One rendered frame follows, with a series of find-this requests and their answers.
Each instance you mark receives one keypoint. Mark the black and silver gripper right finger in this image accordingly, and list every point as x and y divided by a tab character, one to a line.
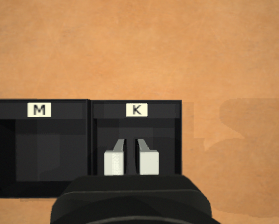
147	160

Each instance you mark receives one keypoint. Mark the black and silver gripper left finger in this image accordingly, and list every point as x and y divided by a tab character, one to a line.
115	160

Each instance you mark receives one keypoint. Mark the black rack of bins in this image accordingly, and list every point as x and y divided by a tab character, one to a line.
47	143

